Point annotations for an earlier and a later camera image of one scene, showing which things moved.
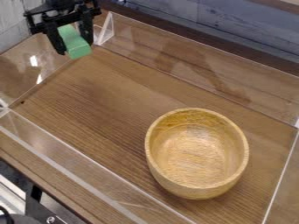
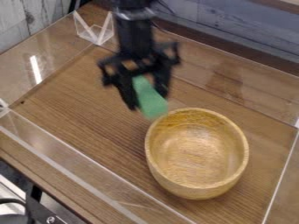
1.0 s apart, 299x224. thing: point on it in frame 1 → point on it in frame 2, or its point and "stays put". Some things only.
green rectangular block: x=77 y=47 → x=150 y=97
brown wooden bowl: x=197 y=152 stays put
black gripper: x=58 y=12 → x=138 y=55
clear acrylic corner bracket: x=105 y=31 stays put
